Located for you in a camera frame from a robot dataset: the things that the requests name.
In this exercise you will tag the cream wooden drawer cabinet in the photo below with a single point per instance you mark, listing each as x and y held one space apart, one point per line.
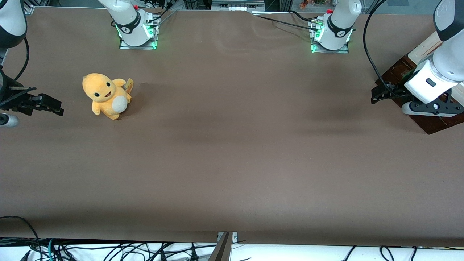
424 50

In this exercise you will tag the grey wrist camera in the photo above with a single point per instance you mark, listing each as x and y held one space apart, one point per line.
8 120
409 108

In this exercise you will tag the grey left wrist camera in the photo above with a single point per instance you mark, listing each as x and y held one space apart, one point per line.
409 108

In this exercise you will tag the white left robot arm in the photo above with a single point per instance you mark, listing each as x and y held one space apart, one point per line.
339 25

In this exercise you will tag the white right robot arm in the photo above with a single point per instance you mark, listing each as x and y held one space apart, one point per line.
128 25

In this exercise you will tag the white power strip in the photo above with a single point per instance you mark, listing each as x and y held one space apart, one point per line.
237 5

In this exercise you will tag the yellow paper tag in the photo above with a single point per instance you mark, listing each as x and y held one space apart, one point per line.
129 85

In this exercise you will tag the orange background item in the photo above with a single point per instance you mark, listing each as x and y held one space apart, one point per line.
303 4

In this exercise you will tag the grey metal bracket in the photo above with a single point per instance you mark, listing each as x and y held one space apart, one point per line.
224 250

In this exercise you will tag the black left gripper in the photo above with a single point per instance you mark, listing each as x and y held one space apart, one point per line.
394 95

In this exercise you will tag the brown table cover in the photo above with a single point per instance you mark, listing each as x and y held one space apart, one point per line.
232 145

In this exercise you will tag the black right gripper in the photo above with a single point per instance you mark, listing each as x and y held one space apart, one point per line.
10 100

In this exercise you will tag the orange plush toy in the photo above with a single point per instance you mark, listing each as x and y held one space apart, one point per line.
105 94

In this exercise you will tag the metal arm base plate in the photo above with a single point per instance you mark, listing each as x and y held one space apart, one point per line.
331 50
139 45

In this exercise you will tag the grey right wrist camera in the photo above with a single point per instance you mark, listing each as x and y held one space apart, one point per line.
8 120

